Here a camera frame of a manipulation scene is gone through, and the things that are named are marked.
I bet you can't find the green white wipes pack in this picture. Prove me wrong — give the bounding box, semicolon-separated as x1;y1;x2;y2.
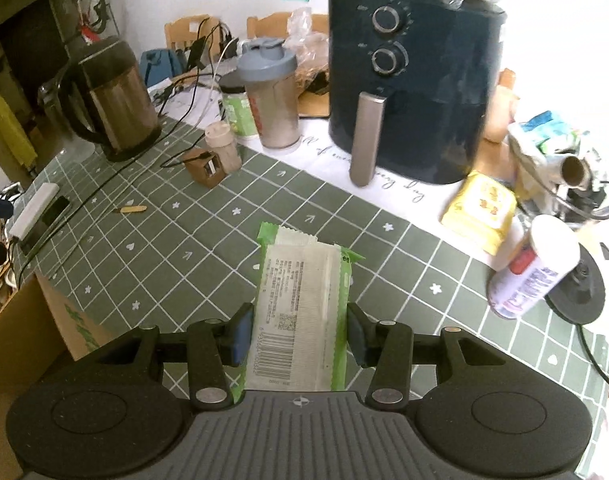
233;221;363;399

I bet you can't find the green checkered tablecloth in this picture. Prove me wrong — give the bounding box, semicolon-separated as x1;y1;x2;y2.
8;114;609;421

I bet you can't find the yellow small tool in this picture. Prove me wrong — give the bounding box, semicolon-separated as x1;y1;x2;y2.
114;205;147;214

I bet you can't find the white purple canister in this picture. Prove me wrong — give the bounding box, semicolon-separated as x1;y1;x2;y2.
487;214;580;320

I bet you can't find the yellow wipes pack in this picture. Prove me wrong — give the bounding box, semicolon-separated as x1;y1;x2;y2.
441;171;516;256

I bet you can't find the cardboard box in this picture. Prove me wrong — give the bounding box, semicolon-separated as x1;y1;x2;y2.
0;273;114;479

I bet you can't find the small brown wooden box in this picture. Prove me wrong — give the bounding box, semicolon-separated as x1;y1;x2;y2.
182;148;226;188

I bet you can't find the black round stand base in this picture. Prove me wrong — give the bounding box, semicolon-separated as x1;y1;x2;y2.
545;244;606;325

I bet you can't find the smartphone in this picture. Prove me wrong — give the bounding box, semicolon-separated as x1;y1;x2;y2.
20;196;70;257

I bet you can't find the white power bank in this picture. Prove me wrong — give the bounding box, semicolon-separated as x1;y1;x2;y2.
7;183;59;240

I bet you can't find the green label jar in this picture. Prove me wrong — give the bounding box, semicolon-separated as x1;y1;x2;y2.
219;70;258;138

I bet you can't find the glass bowl with clutter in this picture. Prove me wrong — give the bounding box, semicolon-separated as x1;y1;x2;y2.
507;110;609;228

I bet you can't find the black air fryer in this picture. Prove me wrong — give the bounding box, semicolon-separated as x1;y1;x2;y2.
329;0;505;186

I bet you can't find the black electric kettle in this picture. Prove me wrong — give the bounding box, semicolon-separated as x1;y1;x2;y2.
57;36;161;162

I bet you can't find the grey lid shaker bottle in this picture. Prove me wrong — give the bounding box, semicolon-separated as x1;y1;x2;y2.
237;37;300;150

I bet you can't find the black power cable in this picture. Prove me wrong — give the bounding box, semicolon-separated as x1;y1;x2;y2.
14;19;226;281

